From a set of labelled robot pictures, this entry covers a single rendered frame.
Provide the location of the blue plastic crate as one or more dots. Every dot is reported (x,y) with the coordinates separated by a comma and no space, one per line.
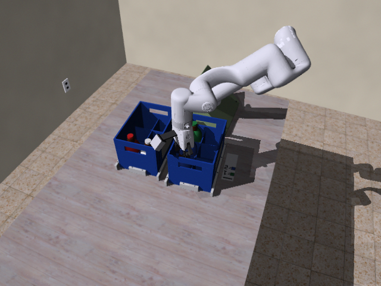
(143,124)
(204,164)

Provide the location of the red bottle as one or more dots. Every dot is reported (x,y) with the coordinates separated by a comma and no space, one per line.
(131,138)

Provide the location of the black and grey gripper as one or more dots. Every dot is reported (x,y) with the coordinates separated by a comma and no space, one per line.
(184,140)

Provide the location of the white paper pick list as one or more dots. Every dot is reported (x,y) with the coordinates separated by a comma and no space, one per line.
(229,167)

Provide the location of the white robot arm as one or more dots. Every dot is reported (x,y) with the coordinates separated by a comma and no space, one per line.
(279,63)

